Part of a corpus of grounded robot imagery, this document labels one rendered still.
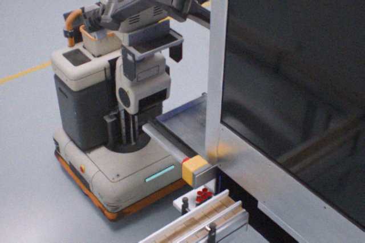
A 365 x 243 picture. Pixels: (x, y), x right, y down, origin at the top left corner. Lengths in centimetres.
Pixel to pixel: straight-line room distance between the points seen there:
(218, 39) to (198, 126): 70
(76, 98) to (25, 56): 170
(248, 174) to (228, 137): 13
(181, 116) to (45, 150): 143
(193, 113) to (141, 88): 38
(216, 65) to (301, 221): 51
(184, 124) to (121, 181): 73
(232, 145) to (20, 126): 223
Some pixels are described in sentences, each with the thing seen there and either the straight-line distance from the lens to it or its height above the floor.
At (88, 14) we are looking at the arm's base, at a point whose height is 121.
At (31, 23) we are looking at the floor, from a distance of 486.
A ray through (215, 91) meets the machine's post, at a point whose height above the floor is 131.
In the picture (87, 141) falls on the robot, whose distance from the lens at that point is 295.
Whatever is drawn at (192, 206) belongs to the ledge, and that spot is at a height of 88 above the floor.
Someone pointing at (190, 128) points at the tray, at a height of 88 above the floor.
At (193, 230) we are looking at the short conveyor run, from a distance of 171.
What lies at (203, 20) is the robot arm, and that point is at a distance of 195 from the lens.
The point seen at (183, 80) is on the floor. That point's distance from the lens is 400.
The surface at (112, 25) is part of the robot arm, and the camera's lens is 219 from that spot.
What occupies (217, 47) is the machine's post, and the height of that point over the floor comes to 146.
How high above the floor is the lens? 229
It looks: 39 degrees down
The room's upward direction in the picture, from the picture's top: straight up
